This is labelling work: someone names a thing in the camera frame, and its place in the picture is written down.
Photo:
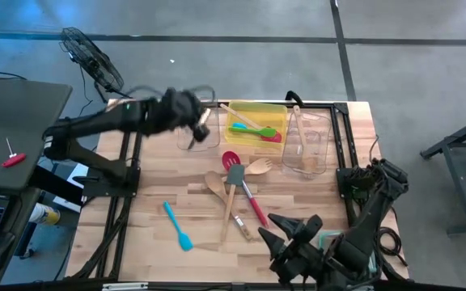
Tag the silver metal bar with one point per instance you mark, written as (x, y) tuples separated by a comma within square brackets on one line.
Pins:
[(124, 286)]

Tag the small blue silicone utensil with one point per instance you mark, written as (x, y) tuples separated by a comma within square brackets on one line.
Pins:
[(239, 125)]

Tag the red silicone spoon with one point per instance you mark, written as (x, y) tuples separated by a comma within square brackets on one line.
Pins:
[(275, 138)]

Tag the yellow plastic bin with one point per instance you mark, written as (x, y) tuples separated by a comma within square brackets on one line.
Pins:
[(274, 115)]

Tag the wooden spork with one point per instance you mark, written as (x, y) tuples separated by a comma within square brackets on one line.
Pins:
[(259, 165)]

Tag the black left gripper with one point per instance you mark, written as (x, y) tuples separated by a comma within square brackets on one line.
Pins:
[(176, 109)]

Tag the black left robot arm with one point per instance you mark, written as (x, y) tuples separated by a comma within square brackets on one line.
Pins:
[(95, 123)]

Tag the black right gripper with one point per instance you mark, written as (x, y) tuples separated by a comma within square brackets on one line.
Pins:
[(302, 258)]

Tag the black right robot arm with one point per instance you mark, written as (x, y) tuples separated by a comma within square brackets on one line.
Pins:
[(362, 238)]

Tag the wooden slotted fork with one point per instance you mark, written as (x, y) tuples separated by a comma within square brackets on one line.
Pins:
[(302, 137)]

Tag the black aluminium table frame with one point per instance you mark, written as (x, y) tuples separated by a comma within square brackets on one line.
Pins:
[(341, 107)]

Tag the green silicone spoon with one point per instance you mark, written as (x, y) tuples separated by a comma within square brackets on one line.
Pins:
[(253, 131)]

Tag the long wooden spatula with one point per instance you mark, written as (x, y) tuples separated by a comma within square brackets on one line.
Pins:
[(241, 117)]

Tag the clear plastic bin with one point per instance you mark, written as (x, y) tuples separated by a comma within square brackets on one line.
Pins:
[(323, 137), (213, 142)]

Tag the grey desk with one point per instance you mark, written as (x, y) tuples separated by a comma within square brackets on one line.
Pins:
[(22, 121)]

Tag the black metal stand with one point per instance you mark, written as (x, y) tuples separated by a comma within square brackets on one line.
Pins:
[(465, 194)]

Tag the wooden spoon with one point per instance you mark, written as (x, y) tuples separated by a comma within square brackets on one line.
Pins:
[(215, 184)]

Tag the light blue silicone spatula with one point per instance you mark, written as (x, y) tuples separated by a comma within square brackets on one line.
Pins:
[(184, 241)]

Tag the black floor fan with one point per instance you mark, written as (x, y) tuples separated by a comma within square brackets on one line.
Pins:
[(91, 60)]

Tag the yellow and white can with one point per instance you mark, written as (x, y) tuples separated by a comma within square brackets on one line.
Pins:
[(45, 214)]

